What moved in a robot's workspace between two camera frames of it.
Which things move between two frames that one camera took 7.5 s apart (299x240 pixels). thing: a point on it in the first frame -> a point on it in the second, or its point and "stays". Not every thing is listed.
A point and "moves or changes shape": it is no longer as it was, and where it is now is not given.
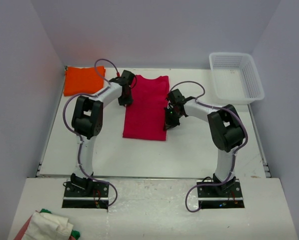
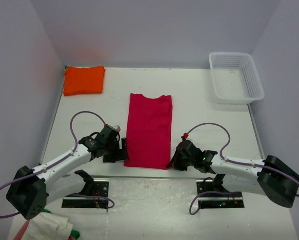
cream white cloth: x=45 y=226 stays
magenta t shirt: x=145 y=118 moves or changes shape
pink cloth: x=21 y=233 stays
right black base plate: x=208 y=198 stays
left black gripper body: x=126 y=99 -> x=112 y=153
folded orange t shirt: x=80 y=80 stays
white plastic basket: x=236 y=78 stays
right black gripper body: x=172 y=119 -> x=185 y=163
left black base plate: x=82 y=193 stays
